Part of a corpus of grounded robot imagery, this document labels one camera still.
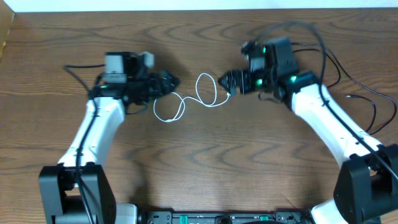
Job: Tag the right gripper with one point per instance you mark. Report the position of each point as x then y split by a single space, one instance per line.
244 86

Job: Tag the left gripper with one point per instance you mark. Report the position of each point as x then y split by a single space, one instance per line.
154 84

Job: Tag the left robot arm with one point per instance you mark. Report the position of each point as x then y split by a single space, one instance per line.
76 189

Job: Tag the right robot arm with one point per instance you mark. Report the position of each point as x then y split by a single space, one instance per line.
366 187

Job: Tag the cardboard box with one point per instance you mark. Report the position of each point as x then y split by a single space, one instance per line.
6 19

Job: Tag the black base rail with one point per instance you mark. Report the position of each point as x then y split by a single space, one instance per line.
280 217

